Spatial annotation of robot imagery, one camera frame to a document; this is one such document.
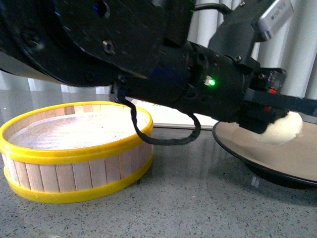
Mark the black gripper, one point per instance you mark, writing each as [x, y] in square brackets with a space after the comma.
[194, 79]

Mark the white steamed bun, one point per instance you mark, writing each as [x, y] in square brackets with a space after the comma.
[282, 130]

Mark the beige plate with black rim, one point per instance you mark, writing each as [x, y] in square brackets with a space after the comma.
[293, 164]

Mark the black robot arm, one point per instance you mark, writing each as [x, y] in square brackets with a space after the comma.
[91, 43]

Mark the white rectangular tray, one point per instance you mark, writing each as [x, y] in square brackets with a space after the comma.
[165, 117]

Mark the grey pleated curtain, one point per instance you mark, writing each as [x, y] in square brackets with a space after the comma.
[293, 48]

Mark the white steamer liner cloth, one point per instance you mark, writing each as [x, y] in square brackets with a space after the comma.
[73, 132]

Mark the yellow rimmed wooden steamer basket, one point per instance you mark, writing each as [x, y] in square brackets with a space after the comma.
[72, 175]

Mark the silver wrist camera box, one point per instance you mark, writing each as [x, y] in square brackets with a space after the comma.
[273, 19]

